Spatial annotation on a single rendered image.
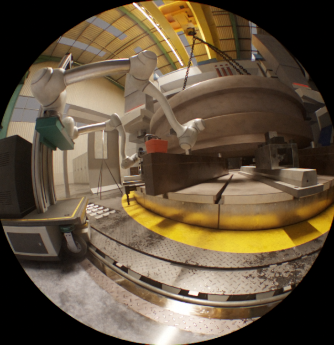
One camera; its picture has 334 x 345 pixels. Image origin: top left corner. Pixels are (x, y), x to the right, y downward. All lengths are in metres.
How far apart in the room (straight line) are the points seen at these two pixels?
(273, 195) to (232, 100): 1.29
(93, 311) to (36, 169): 0.85
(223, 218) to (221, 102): 1.44
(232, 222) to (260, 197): 0.29
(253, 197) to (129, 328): 0.99
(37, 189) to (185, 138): 1.07
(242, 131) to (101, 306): 1.75
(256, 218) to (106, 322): 1.07
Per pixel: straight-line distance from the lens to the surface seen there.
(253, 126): 1.50
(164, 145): 1.12
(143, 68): 0.76
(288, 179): 1.02
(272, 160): 1.11
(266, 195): 0.93
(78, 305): 0.69
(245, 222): 1.00
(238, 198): 0.90
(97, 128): 1.57
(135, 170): 3.42
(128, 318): 0.58
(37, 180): 0.94
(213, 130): 1.47
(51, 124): 0.78
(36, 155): 0.96
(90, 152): 3.92
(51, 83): 0.74
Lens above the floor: 0.53
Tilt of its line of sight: 2 degrees down
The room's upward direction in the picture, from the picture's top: 5 degrees counter-clockwise
